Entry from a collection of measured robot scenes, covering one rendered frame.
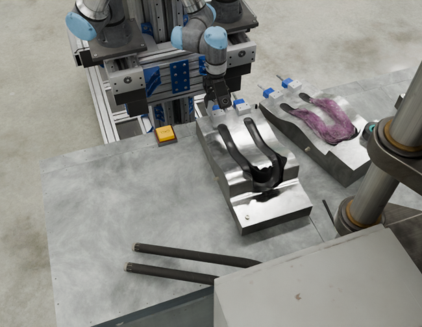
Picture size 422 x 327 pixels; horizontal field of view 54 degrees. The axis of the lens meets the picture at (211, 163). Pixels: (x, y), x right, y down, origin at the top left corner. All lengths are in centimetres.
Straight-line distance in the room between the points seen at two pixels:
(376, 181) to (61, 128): 246
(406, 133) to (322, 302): 29
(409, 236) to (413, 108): 35
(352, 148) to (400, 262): 92
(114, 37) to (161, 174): 58
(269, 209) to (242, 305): 83
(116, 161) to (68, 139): 129
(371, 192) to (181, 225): 78
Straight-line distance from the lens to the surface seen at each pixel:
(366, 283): 66
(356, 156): 156
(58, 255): 148
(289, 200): 144
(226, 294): 62
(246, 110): 164
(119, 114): 266
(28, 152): 292
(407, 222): 97
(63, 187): 162
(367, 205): 87
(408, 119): 70
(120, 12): 173
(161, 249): 135
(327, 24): 388
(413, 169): 72
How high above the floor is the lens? 205
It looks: 52 degrees down
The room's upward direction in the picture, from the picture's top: straight up
